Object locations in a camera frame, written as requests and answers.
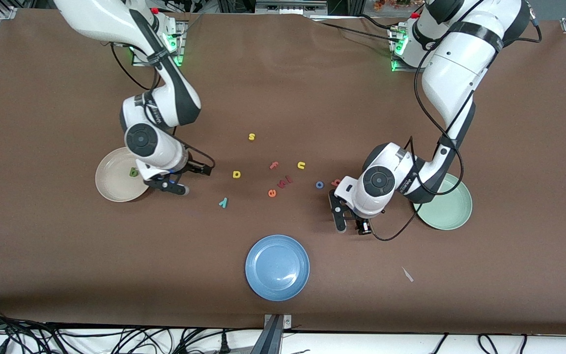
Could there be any metal table edge bracket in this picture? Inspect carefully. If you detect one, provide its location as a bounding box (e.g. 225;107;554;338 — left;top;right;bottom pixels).
263;314;292;329

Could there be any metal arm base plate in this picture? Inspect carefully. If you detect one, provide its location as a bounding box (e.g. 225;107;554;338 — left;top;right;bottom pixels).
132;20;185;67
389;27;428;73

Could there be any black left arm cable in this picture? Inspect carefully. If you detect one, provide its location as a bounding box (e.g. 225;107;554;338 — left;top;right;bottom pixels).
370;15;543;241

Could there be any orange decorative object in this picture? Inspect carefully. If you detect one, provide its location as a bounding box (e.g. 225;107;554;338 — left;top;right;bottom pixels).
374;0;411;11

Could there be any beige brown round plate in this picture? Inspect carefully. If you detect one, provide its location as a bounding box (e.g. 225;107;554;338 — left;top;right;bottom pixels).
95;147;155;203

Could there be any light green round plate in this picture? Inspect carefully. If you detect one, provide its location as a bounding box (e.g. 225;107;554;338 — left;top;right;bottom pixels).
413;173;473;231

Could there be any grey electronics box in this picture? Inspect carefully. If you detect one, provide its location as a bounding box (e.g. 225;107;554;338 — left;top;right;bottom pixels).
255;0;329;15

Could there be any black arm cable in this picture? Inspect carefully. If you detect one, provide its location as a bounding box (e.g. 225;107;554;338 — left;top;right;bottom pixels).
370;15;543;241
110;42;216;170

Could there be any brown table cover sheet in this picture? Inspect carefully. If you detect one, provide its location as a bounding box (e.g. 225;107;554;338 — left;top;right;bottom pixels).
0;10;566;336

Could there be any blue round plate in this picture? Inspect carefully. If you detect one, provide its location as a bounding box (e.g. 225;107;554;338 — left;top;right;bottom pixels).
245;235;310;301

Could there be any grey camera mount pole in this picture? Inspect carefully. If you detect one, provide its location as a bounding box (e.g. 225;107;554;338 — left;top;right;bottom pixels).
250;317;283;354

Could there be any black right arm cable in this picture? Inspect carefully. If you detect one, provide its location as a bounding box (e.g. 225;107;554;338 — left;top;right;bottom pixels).
110;42;216;170

